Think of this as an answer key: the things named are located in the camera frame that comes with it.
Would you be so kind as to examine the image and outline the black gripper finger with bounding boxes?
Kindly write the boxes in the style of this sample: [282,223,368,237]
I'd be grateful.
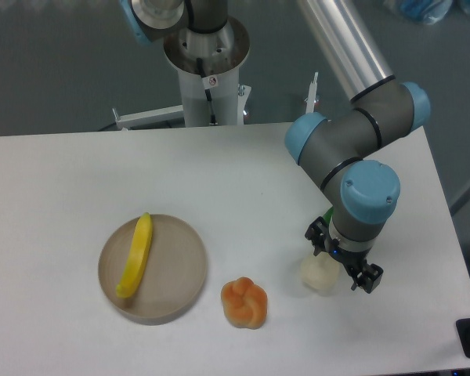
[346,262,384,293]
[305,216,331,255]

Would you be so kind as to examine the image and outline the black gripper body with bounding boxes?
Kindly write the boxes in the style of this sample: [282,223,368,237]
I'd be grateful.
[325,226,371,272]

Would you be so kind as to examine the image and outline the yellow toy banana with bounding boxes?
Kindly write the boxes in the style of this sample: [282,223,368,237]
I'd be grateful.
[115,212,154,298]

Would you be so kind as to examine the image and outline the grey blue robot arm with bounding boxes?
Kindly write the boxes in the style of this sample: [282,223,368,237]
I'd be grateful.
[121,1,431,293]

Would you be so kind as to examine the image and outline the beige round plate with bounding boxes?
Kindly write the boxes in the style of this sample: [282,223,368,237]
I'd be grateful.
[98,215,208,325]

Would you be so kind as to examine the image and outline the white toy radish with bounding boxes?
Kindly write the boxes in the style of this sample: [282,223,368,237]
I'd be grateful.
[300,252,340,294]

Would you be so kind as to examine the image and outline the orange knotted bread roll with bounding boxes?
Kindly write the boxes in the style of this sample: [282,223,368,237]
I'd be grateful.
[221,277,268,330]

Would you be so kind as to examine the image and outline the blue plastic bag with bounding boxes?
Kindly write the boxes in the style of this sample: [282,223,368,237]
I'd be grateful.
[392,0,453,25]

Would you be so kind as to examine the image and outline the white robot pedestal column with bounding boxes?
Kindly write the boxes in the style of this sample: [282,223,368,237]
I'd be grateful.
[164,16,250,128]

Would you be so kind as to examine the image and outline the white metal frame bracket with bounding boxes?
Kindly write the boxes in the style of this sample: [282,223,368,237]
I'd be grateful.
[113,71,320,130]

